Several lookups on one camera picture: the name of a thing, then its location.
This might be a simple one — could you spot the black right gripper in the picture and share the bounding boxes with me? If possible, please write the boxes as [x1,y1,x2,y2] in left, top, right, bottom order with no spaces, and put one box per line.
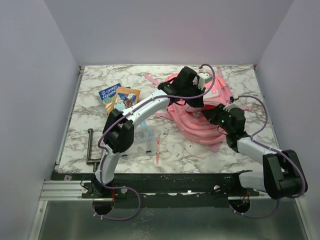
[201,103,233,135]

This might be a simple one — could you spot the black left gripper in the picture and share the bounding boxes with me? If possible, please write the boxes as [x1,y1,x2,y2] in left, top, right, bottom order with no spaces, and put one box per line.
[181,82,205,108]

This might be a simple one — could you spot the pink student backpack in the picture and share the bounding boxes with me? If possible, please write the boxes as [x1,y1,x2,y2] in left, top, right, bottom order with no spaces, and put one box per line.
[155,76,250,152]

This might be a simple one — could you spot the pink red pen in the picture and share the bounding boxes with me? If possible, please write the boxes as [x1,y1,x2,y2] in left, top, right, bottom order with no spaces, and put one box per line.
[156,135,160,164]

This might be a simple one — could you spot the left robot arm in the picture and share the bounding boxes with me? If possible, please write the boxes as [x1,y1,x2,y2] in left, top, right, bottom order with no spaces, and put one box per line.
[93,66,206,198]

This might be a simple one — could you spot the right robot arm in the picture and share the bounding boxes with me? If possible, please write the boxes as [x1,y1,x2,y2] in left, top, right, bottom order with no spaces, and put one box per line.
[201,104,308,200]

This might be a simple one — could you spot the orange paperback book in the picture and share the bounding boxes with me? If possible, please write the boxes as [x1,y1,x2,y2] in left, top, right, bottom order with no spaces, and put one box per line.
[113,87,141,111]

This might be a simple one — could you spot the clear plastic screw organizer box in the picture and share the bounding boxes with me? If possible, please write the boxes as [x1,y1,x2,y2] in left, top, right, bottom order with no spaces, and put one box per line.
[121,126,158,158]

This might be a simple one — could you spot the blue treehouse paperback book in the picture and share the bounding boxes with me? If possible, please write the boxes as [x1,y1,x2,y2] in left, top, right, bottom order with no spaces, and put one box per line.
[98,83,121,114]

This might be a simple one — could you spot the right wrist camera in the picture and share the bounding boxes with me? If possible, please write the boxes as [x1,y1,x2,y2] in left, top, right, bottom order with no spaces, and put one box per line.
[223,98,240,112]

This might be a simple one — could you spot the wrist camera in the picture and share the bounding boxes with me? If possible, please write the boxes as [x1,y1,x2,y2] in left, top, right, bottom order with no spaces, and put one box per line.
[193,71,213,89]
[223,98,240,112]

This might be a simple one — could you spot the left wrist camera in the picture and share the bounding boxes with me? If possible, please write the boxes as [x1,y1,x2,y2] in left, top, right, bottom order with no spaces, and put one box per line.
[193,71,213,89]

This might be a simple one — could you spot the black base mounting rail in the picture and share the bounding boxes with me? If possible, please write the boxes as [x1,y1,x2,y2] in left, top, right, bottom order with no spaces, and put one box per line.
[51,172,259,213]

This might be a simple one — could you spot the black metal clamp bracket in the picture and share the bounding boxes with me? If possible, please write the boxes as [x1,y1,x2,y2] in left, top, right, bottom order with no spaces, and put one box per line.
[86,128,100,172]

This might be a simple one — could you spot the aluminium extrusion rail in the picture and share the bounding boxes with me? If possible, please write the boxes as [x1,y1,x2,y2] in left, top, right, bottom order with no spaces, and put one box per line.
[39,180,82,201]

